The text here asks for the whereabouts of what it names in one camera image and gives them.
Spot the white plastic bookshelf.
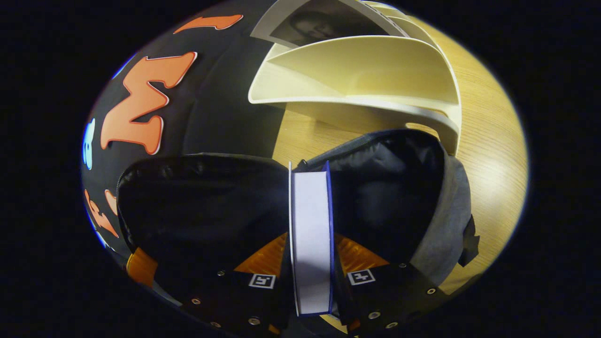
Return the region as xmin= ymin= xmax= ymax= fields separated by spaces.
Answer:
xmin=248 ymin=0 xmax=463 ymax=155

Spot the grey schoolbag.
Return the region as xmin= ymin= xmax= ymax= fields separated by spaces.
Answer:
xmin=116 ymin=129 xmax=480 ymax=301

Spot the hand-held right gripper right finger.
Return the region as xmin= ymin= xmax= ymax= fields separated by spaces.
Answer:
xmin=331 ymin=235 xmax=451 ymax=336

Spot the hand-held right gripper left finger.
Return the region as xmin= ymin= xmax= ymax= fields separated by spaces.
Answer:
xmin=181 ymin=232 xmax=294 ymax=336

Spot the white portrait cover book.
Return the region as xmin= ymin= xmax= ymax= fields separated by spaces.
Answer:
xmin=250 ymin=0 xmax=409 ymax=47

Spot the blue cover book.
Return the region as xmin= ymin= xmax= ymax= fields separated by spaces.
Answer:
xmin=288 ymin=161 xmax=335 ymax=316

